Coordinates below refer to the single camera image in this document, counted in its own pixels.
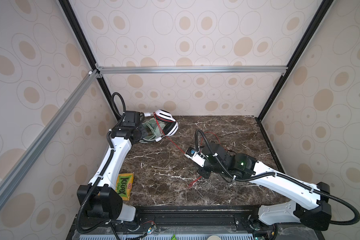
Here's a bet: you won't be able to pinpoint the mint green headphones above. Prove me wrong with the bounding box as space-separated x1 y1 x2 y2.
140 118 165 143

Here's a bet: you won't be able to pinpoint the red headphone cable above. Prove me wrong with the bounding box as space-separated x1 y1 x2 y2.
152 112 229 189

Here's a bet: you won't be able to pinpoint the white black red headphones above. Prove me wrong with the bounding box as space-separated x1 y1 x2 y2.
144 110 179 139

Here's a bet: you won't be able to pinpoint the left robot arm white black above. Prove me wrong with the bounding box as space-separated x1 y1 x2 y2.
76 111 147 234

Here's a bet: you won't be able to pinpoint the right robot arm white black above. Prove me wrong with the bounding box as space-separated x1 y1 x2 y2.
185 143 360 231

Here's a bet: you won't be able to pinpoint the yellow green snack bag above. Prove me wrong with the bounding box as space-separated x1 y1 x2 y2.
116 173 134 201

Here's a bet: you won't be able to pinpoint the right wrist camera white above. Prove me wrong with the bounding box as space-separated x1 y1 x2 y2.
185 147 206 168

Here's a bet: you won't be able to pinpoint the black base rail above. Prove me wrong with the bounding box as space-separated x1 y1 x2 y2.
67 206 324 240

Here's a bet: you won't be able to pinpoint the horizontal aluminium frame bar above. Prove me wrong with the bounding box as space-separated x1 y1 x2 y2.
98 66 288 75

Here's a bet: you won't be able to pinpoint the left diagonal aluminium frame bar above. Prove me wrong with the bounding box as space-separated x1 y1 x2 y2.
0 69 99 210

